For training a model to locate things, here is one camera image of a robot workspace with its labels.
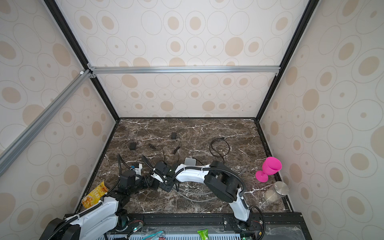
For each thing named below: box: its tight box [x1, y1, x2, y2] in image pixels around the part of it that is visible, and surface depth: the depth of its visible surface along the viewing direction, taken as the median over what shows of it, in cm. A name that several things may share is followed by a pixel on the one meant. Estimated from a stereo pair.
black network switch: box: [152, 178, 160, 190], surface depth 86 cm
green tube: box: [197, 229, 209, 240], surface depth 71 cm
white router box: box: [184, 157, 197, 166], surface depth 97 cm
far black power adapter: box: [171, 132, 177, 140], surface depth 111 cm
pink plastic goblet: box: [255, 156, 282, 183], surface depth 78 cm
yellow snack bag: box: [81, 181, 109, 209], surface depth 80 cm
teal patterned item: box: [141, 231, 165, 240], surface depth 70 cm
